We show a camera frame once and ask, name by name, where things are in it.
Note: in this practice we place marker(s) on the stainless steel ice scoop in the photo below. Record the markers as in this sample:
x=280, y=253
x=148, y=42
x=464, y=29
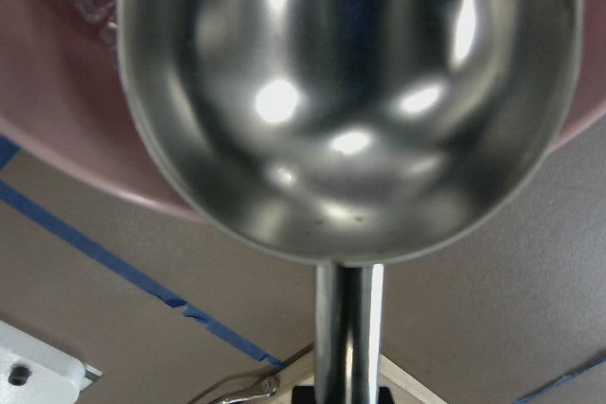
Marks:
x=348, y=134

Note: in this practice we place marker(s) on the wooden cutting board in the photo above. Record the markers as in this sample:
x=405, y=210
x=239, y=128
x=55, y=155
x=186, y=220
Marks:
x=298, y=383

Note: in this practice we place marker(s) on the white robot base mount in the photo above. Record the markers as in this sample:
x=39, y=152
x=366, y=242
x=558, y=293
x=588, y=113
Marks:
x=33, y=371

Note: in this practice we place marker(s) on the pink plastic bowl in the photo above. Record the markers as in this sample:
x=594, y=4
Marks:
x=61, y=100

